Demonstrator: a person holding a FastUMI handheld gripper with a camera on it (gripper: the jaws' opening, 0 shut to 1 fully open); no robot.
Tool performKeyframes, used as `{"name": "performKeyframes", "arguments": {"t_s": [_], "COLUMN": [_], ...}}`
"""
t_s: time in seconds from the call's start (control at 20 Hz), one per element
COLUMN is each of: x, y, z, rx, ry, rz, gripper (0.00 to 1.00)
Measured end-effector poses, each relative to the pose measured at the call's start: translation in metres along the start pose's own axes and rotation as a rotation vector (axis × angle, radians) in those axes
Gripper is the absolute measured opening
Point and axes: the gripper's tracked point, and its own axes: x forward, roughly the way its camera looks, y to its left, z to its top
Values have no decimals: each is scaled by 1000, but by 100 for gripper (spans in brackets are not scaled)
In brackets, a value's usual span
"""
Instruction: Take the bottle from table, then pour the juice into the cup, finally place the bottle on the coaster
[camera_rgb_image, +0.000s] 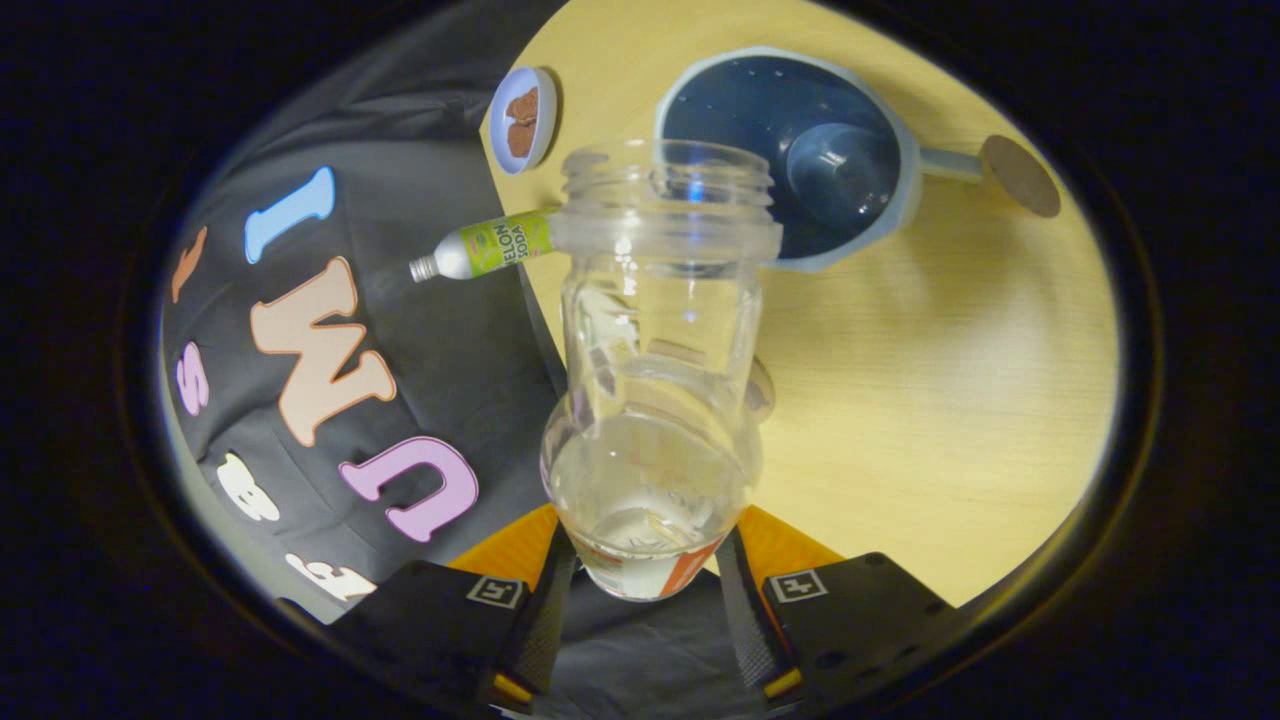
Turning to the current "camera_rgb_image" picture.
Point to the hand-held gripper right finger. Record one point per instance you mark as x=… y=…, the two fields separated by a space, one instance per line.
x=745 y=620

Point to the round brown coaster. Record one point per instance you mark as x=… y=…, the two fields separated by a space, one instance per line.
x=1022 y=178

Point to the wooden table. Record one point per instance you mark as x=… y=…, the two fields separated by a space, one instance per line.
x=950 y=400

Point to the small blue dish with food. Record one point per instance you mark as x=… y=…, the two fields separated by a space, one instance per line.
x=522 y=120

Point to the black backdrop cloth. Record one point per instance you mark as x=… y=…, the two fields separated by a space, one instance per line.
x=450 y=350

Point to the green label soda bottle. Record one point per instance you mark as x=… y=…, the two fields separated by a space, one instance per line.
x=485 y=246

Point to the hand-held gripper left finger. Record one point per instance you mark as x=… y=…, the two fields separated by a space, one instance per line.
x=540 y=620

